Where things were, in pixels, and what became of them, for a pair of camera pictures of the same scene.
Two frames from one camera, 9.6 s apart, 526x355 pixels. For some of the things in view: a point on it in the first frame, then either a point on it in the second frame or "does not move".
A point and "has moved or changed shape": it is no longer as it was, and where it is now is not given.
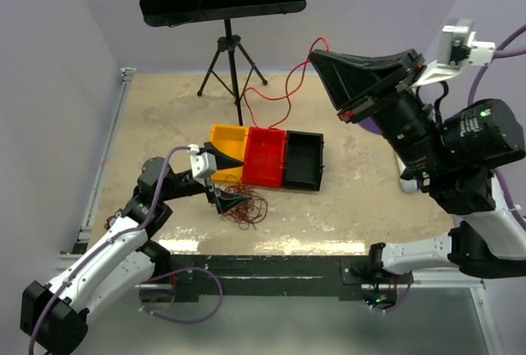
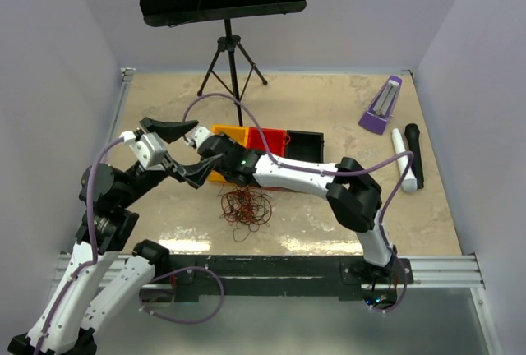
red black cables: x=251 y=212 has moved or changed shape
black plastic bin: x=304 y=160 does not move
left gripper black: x=223 y=200 → x=194 y=173
